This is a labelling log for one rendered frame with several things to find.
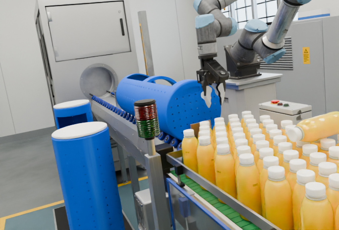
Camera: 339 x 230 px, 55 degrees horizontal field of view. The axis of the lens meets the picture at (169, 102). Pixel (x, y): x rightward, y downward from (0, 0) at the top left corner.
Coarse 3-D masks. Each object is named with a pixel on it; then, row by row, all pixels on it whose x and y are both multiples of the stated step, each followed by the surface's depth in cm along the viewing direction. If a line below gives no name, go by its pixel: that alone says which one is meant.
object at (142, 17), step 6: (138, 12) 279; (144, 12) 278; (138, 18) 282; (144, 18) 279; (144, 24) 280; (144, 30) 280; (144, 36) 281; (144, 42) 282; (144, 48) 283; (150, 48) 284; (144, 54) 285; (150, 54) 285; (144, 60) 288; (150, 60) 286; (150, 66) 286; (150, 72) 287
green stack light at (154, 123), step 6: (150, 120) 90; (156, 120) 91; (138, 126) 91; (144, 126) 90; (150, 126) 90; (156, 126) 91; (138, 132) 92; (144, 132) 90; (150, 132) 90; (156, 132) 91
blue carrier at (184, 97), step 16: (128, 80) 207; (144, 80) 183; (192, 80) 145; (128, 96) 193; (144, 96) 168; (160, 96) 149; (176, 96) 142; (192, 96) 145; (128, 112) 211; (160, 112) 146; (176, 112) 143; (192, 112) 146; (208, 112) 149; (160, 128) 157; (176, 128) 144
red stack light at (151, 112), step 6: (138, 108) 90; (144, 108) 89; (150, 108) 90; (156, 108) 92; (138, 114) 90; (144, 114) 89; (150, 114) 90; (156, 114) 91; (138, 120) 91; (144, 120) 90
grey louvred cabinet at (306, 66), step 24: (312, 24) 270; (336, 24) 269; (288, 48) 301; (312, 48) 275; (336, 48) 272; (264, 72) 338; (288, 72) 306; (312, 72) 280; (336, 72) 276; (288, 96) 313; (312, 96) 285; (336, 96) 279
